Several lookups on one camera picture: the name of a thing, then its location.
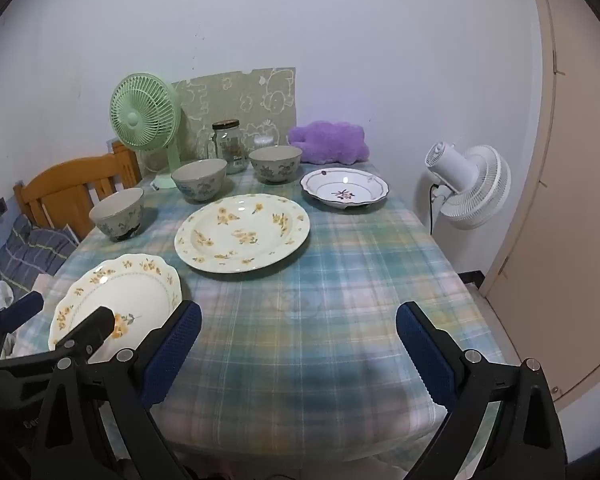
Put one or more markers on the large round yellow floral plate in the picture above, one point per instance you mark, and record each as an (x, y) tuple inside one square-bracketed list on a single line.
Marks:
[(240, 235)]

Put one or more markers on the white plate with red rim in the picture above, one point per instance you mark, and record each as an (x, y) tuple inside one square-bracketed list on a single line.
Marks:
[(345, 185)]

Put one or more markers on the white standing fan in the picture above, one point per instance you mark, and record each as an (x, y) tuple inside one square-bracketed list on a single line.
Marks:
[(480, 185)]

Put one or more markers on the blue striped pillow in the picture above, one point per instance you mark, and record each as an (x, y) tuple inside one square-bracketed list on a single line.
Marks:
[(30, 255)]

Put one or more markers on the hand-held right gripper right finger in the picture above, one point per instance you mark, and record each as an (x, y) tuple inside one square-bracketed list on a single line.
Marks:
[(425, 355)]

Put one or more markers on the floral ceramic bowl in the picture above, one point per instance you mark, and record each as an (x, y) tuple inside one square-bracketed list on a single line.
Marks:
[(115, 220), (275, 170), (200, 187)]

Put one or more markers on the green desk fan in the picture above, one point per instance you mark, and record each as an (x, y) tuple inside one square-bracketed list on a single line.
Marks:
[(135, 120)]

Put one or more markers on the clear cotton swab container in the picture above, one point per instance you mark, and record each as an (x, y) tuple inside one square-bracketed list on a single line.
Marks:
[(264, 141)]

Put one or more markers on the white cloth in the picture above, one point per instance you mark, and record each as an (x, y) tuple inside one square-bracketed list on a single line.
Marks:
[(0, 295)]

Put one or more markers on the beige door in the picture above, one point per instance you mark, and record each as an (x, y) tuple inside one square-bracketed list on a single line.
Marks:
[(580, 160)]

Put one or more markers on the purple plush cushion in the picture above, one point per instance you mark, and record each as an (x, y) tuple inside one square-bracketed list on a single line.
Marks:
[(327, 142)]

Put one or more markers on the glass jar with dark lid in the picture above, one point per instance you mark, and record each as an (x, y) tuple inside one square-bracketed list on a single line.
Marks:
[(227, 145)]

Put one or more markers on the green patterned cloth on wall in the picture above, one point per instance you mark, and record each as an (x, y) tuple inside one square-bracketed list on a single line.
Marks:
[(230, 95)]

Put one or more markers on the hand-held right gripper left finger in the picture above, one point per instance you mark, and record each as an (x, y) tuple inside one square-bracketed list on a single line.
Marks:
[(172, 355)]

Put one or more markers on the scalloped yellow floral plate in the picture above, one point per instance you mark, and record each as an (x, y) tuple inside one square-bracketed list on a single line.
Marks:
[(125, 285)]

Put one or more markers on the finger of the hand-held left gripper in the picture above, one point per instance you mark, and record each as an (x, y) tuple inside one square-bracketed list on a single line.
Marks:
[(22, 310), (92, 330)]

